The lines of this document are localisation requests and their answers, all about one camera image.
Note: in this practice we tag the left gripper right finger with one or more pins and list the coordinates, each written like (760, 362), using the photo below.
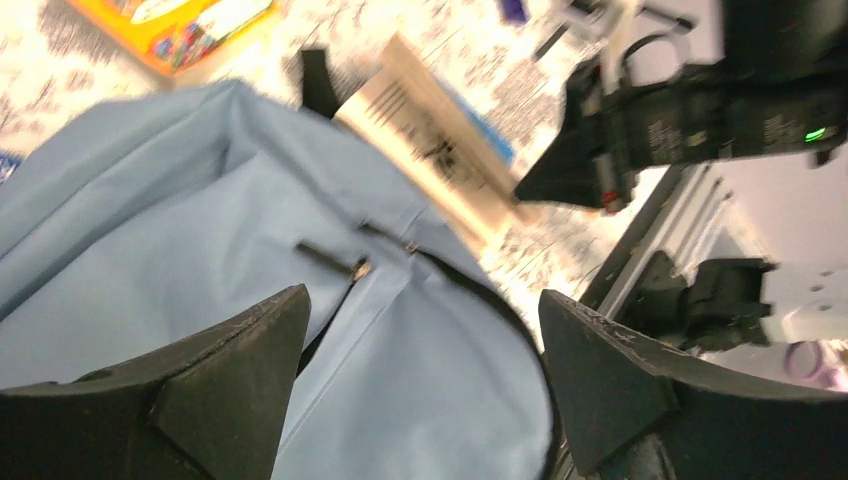
(634, 408)

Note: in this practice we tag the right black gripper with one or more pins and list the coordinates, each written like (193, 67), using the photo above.
(607, 139)

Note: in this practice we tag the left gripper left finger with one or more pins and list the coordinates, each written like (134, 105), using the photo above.
(210, 406)

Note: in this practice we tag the light blue thin book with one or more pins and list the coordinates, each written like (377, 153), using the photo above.
(416, 121)

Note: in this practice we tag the blue-grey student backpack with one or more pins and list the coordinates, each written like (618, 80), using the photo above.
(144, 222)

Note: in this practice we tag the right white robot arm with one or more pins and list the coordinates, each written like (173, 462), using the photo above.
(688, 269)

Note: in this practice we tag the floral table mat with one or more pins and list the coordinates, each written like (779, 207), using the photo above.
(54, 65)

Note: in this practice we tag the small purple eraser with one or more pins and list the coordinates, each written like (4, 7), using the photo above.
(513, 11)

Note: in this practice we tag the blue treehouse book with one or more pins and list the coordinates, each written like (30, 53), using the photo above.
(9, 163)

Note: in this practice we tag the orange picture book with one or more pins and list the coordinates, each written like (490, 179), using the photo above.
(174, 39)

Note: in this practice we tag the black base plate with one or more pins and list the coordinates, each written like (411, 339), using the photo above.
(719, 310)

